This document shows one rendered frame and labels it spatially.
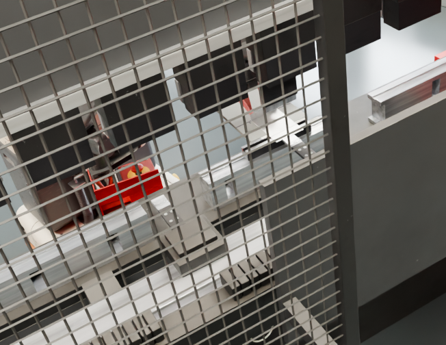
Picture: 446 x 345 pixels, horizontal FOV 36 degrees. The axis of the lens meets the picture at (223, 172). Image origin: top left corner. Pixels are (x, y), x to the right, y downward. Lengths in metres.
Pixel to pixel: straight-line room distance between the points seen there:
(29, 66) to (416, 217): 0.81
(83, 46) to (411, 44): 3.13
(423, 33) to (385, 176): 3.01
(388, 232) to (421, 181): 0.12
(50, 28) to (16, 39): 0.06
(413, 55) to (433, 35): 0.25
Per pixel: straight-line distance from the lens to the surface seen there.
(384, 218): 1.38
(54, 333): 1.50
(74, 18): 1.20
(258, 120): 1.87
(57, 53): 1.21
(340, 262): 0.93
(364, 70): 3.94
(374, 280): 1.48
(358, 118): 2.06
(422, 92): 2.05
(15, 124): 1.21
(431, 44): 4.16
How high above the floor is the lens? 2.07
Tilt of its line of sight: 39 degrees down
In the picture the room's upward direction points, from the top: 12 degrees counter-clockwise
